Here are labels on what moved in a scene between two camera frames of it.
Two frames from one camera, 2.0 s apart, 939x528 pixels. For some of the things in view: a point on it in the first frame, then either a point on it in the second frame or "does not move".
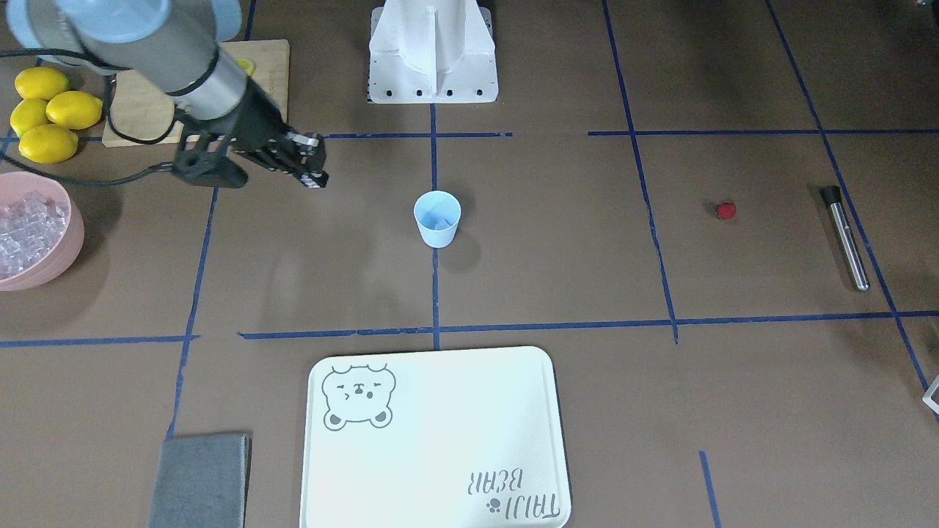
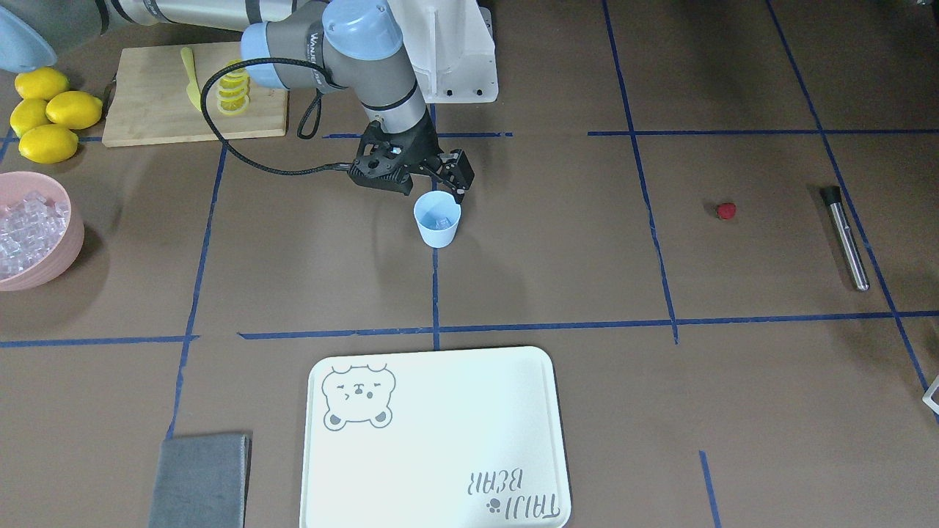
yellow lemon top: [40, 83] does not move
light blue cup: [438, 215] does not move
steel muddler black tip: [832, 195] does not move
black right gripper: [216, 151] → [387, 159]
